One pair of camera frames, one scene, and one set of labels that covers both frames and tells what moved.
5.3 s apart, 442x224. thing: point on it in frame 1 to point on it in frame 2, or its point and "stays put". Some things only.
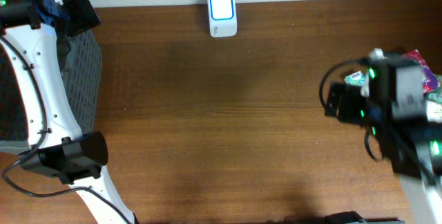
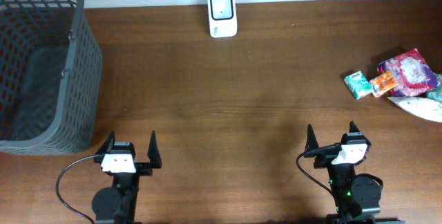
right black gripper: x=348 y=108 to x=311 y=140
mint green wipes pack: x=436 y=96 stays put
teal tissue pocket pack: x=356 y=79 stays put
